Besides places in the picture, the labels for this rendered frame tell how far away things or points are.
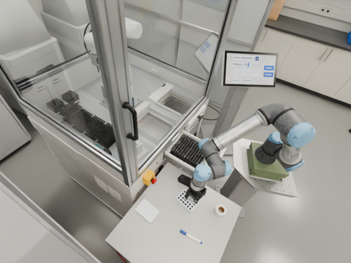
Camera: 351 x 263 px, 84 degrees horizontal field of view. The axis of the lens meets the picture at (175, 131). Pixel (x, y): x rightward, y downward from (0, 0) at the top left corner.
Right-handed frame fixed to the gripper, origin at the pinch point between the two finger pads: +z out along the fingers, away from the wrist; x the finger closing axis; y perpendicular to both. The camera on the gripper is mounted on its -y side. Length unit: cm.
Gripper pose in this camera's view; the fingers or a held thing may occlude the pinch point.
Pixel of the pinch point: (188, 196)
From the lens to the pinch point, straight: 123.1
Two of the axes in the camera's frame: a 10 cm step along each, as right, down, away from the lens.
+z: -1.0, 6.5, 7.5
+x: 6.9, -5.1, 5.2
